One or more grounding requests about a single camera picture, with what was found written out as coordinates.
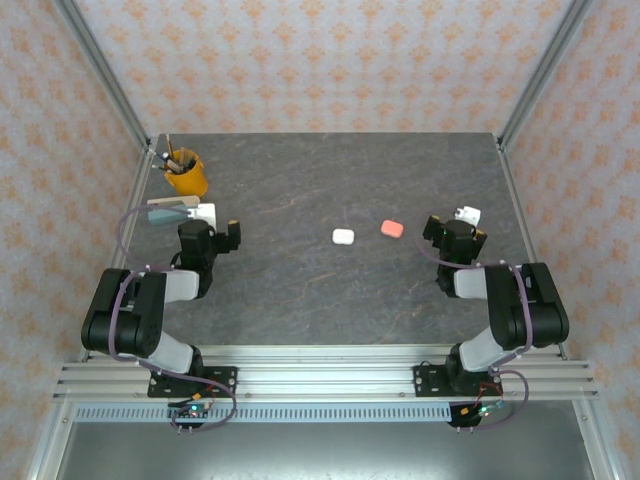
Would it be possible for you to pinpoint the aluminium corner post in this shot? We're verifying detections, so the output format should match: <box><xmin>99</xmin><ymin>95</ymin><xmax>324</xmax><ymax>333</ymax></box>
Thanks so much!
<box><xmin>499</xmin><ymin>0</ymin><xmax>596</xmax><ymax>146</ymax></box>
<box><xmin>51</xmin><ymin>0</ymin><xmax>152</xmax><ymax>151</ymax></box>

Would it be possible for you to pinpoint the aluminium lower upright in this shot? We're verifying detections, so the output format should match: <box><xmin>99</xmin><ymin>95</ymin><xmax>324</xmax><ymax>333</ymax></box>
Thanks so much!
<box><xmin>27</xmin><ymin>399</ymin><xmax>76</xmax><ymax>480</ymax></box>
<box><xmin>572</xmin><ymin>399</ymin><xmax>617</xmax><ymax>480</ymax></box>

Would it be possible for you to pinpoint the grey metal shelf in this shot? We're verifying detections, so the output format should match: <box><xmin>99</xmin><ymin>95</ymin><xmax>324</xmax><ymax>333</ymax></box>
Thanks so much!
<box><xmin>54</xmin><ymin>422</ymin><xmax>596</xmax><ymax>480</ymax></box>

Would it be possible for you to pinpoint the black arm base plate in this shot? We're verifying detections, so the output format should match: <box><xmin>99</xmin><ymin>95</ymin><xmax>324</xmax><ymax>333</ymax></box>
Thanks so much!
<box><xmin>147</xmin><ymin>366</ymin><xmax>239</xmax><ymax>399</ymax></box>
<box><xmin>412</xmin><ymin>364</ymin><xmax>503</xmax><ymax>399</ymax></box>

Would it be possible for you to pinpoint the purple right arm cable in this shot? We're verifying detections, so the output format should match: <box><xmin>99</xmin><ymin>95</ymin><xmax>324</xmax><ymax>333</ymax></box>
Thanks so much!
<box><xmin>414</xmin><ymin>234</ymin><xmax>534</xmax><ymax>434</ymax></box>

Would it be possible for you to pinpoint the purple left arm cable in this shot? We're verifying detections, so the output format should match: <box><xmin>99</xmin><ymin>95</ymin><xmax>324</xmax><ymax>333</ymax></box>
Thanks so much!
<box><xmin>107</xmin><ymin>203</ymin><xmax>239</xmax><ymax>434</ymax></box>

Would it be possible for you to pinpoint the aluminium side rail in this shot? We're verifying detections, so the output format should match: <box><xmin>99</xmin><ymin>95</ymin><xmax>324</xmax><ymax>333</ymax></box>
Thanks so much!
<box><xmin>77</xmin><ymin>144</ymin><xmax>157</xmax><ymax>362</ymax></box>
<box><xmin>497</xmin><ymin>139</ymin><xmax>571</xmax><ymax>360</ymax></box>

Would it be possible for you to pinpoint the white teal stapler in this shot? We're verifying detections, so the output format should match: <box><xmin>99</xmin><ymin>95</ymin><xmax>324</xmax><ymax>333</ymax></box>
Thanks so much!
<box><xmin>146</xmin><ymin>194</ymin><xmax>202</xmax><ymax>228</ymax></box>

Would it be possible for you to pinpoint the grey slotted cable duct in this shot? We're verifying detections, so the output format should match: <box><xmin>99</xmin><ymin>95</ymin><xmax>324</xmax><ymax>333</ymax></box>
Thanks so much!
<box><xmin>73</xmin><ymin>403</ymin><xmax>454</xmax><ymax>424</ymax></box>

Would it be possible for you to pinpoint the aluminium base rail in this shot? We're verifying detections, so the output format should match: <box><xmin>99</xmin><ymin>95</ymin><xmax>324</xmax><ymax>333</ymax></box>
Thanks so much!
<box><xmin>52</xmin><ymin>343</ymin><xmax>601</xmax><ymax>401</ymax></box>

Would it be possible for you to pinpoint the yellow pen holder cup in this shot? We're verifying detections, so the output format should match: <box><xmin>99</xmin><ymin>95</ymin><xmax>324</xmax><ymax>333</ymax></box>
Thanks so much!
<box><xmin>163</xmin><ymin>148</ymin><xmax>209</xmax><ymax>197</ymax></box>

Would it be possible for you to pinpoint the small circuit board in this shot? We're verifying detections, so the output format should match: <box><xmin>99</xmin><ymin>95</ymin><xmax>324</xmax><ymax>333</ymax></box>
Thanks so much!
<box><xmin>462</xmin><ymin>399</ymin><xmax>507</xmax><ymax>419</ymax></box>
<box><xmin>168</xmin><ymin>393</ymin><xmax>215</xmax><ymax>419</ymax></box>

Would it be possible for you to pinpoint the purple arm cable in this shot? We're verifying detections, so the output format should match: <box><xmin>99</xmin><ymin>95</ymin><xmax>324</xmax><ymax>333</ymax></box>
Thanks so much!
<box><xmin>414</xmin><ymin>234</ymin><xmax>534</xmax><ymax>434</ymax></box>
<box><xmin>107</xmin><ymin>203</ymin><xmax>239</xmax><ymax>434</ymax></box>

